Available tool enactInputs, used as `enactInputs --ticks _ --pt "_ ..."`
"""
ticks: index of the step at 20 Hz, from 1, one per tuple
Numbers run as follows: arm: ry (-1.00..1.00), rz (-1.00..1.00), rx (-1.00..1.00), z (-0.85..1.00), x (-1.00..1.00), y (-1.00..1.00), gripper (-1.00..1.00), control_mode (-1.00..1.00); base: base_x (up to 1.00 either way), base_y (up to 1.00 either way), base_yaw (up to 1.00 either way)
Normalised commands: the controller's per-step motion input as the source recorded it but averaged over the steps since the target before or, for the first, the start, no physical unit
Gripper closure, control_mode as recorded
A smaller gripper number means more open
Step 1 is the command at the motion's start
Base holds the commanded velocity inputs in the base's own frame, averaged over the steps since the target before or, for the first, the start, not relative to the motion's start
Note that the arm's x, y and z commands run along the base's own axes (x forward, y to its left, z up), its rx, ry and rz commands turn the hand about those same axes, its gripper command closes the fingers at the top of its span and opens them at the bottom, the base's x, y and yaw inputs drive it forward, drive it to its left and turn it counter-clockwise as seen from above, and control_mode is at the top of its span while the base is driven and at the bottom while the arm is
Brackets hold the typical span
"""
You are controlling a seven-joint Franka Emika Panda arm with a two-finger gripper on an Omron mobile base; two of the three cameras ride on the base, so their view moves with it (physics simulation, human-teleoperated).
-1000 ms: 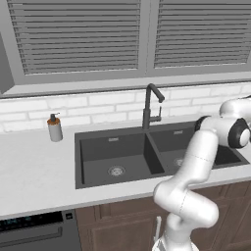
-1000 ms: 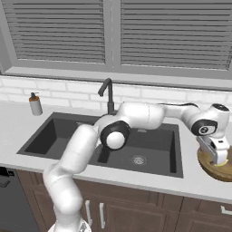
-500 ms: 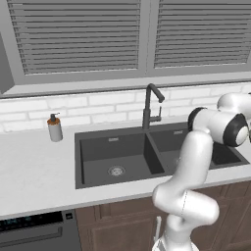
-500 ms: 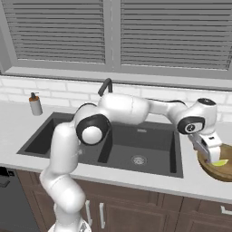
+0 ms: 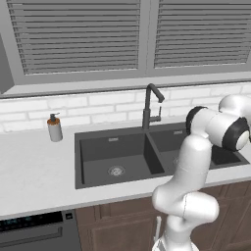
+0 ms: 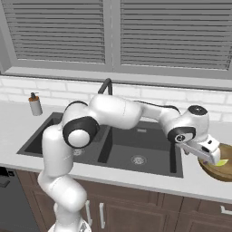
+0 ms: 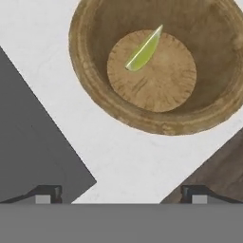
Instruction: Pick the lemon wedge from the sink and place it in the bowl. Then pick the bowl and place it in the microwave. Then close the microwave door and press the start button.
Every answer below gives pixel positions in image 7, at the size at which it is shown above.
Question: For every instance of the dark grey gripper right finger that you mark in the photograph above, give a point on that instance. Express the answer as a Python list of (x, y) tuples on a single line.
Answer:
[(195, 191)]

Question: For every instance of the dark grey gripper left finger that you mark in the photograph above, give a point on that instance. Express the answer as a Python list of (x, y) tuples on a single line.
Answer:
[(47, 192)]

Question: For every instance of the green lemon wedge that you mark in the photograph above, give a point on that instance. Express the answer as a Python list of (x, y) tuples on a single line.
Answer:
[(143, 52)]

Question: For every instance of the dark grey sink basin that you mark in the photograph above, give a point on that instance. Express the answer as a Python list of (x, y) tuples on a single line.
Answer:
[(34, 142)]

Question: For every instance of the brown wooden bowl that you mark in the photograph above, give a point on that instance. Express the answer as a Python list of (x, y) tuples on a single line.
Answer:
[(101, 91)]

